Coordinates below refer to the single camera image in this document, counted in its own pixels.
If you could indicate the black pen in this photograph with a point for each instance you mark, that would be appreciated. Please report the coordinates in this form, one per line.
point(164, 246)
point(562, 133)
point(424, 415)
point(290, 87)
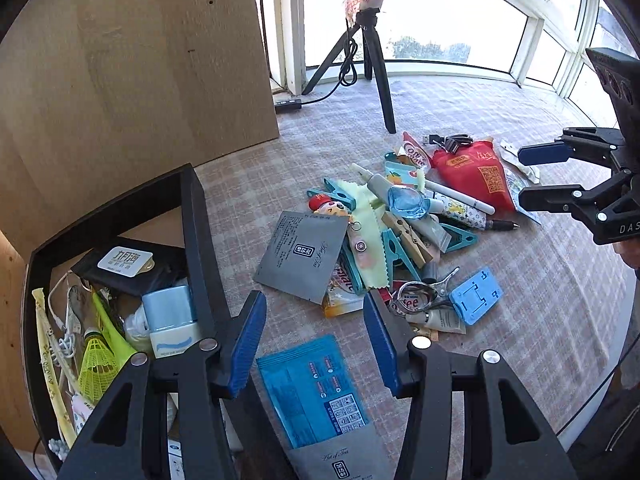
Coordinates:
point(500, 224)

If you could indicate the person's dark clothing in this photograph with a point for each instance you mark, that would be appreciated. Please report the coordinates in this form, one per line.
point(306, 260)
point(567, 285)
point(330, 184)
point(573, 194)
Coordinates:
point(610, 440)

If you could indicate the black soft packet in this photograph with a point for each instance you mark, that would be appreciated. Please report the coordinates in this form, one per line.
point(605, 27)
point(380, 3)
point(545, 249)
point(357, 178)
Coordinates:
point(165, 270)

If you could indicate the wooden clothespin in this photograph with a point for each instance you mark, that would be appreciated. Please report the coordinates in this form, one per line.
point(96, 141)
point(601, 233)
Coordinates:
point(407, 237)

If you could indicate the patterned white pen pouch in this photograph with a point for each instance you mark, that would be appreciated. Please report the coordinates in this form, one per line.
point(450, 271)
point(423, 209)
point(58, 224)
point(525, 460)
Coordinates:
point(465, 217)

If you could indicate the lime green tube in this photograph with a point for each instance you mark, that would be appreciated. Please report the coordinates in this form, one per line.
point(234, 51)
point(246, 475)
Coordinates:
point(112, 330)

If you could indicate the pale beaded ornament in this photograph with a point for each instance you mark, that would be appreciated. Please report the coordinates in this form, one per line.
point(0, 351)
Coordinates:
point(57, 447)

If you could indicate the teal plastic clothespin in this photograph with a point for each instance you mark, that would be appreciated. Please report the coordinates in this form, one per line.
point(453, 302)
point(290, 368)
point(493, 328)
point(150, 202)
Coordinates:
point(325, 190)
point(400, 255)
point(460, 237)

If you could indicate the white window frame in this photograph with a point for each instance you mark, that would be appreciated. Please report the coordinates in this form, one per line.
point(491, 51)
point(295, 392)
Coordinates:
point(290, 25)

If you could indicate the light blue white box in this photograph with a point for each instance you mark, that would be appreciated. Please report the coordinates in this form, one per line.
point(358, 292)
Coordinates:
point(170, 310)

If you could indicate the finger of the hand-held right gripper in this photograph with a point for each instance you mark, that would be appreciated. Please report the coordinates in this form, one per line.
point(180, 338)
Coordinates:
point(545, 198)
point(542, 154)

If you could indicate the blue phone stand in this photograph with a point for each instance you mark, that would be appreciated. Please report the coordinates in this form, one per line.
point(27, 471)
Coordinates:
point(475, 305)

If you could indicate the plaid cloth covered desktop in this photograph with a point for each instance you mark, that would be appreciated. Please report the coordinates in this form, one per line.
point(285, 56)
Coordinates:
point(525, 335)

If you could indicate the small beige tube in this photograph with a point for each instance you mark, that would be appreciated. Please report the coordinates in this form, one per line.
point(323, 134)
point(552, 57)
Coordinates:
point(447, 321)

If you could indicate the black tripod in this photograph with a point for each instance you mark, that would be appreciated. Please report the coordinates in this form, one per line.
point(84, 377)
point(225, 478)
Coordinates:
point(380, 75)

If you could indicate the pine plank board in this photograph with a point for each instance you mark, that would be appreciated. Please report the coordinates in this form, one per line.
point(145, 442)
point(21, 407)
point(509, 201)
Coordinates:
point(15, 335)

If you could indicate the small blue clear bottle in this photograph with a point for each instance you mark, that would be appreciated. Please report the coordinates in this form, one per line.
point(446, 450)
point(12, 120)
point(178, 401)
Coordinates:
point(407, 200)

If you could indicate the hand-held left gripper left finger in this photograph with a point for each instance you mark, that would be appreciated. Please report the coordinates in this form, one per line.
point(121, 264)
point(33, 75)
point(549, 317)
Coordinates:
point(247, 345)

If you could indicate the blue foil sachet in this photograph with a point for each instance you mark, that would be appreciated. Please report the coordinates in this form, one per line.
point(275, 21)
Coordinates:
point(310, 390)

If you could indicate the grey white spray tube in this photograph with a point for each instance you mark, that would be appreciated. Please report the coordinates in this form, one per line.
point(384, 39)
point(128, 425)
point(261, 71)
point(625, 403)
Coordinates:
point(375, 185)

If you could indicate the yellow chopstick sleeve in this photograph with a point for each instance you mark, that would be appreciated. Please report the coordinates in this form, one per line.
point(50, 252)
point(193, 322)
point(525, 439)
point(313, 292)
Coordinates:
point(47, 360)

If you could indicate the yellow green shuttlecock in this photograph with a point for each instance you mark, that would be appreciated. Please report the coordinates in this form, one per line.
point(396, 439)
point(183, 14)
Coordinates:
point(97, 370)

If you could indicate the red pouch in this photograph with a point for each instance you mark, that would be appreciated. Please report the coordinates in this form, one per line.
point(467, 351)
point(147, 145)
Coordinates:
point(475, 170)

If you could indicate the black power strip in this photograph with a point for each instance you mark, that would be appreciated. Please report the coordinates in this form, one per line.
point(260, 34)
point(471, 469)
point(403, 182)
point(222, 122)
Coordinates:
point(287, 105)

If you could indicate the black storage box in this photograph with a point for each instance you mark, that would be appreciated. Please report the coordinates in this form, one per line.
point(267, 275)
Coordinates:
point(205, 260)

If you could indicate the white paper sachet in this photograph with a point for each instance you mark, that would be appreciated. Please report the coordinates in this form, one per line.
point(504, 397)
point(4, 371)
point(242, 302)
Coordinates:
point(530, 174)

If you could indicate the red white creamer sachet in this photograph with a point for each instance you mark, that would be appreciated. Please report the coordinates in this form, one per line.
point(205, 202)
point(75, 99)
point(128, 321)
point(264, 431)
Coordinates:
point(415, 305)
point(342, 300)
point(415, 155)

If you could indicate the white pen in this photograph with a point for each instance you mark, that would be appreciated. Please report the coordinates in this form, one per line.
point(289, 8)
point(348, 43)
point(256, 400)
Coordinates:
point(465, 200)

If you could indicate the grey tea sachet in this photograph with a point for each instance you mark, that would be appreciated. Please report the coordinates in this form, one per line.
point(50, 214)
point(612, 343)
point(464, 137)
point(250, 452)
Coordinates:
point(300, 255)
point(340, 460)

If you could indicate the clear plastic bag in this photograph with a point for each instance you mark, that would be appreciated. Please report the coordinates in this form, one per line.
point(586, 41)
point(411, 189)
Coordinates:
point(135, 332)

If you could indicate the teal orange printed packet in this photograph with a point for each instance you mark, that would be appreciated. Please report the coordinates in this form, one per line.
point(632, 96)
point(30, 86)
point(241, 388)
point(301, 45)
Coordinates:
point(400, 172)

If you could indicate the large plywood board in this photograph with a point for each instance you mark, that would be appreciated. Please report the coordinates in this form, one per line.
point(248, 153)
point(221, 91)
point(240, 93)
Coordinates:
point(125, 60)

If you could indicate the red white wrapper tag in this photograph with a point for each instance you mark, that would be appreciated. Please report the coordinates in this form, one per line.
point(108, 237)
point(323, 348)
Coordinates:
point(356, 5)

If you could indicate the grey green tube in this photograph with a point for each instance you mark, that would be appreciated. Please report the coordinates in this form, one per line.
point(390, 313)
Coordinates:
point(432, 232)

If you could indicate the pale yellow lens cloth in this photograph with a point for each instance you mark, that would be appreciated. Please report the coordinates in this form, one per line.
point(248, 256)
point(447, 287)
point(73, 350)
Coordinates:
point(372, 230)

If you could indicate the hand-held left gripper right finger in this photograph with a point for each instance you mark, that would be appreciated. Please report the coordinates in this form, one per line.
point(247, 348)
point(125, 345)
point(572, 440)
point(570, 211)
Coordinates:
point(385, 345)

